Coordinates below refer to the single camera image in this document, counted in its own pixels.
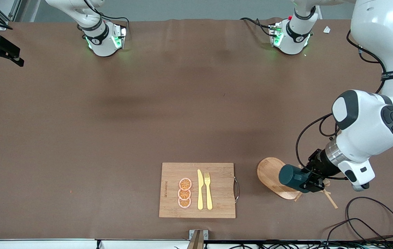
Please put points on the white table edge rail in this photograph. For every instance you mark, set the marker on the white table edge rail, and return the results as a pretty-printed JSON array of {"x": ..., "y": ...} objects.
[{"x": 44, "y": 244}]

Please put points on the bamboo cutting board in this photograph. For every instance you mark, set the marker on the bamboo cutting board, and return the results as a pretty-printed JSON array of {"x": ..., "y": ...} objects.
[{"x": 217, "y": 193}]

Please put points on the yellow plastic fork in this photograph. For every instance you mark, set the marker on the yellow plastic fork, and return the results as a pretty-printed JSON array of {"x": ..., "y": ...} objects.
[{"x": 208, "y": 193}]

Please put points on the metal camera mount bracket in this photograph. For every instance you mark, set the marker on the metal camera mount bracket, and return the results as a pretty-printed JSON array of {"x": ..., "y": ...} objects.
[{"x": 196, "y": 238}]

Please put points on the yellow plastic knife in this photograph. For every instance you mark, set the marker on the yellow plastic knife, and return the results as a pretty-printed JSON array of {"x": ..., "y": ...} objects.
[{"x": 200, "y": 190}]

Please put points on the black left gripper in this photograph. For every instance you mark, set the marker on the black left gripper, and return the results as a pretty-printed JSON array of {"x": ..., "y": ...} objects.
[{"x": 318, "y": 165}]

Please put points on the orange slice toy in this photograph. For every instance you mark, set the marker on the orange slice toy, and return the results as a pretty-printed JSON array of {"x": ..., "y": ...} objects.
[
  {"x": 185, "y": 184},
  {"x": 184, "y": 194},
  {"x": 184, "y": 203}
]

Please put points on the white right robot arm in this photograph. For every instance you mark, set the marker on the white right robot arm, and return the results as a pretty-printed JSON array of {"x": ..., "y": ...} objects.
[{"x": 101, "y": 38}]

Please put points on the dark green cup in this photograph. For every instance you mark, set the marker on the dark green cup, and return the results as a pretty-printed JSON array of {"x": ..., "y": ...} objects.
[{"x": 291, "y": 176}]

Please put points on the white paper scrap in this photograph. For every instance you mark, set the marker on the white paper scrap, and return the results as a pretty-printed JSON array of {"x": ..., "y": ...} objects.
[{"x": 327, "y": 29}]

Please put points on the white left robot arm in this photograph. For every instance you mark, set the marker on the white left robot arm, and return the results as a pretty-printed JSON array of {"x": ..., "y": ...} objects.
[{"x": 373, "y": 128}]

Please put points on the wooden mug tree stand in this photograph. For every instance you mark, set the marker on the wooden mug tree stand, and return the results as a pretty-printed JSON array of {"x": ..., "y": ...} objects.
[{"x": 269, "y": 173}]

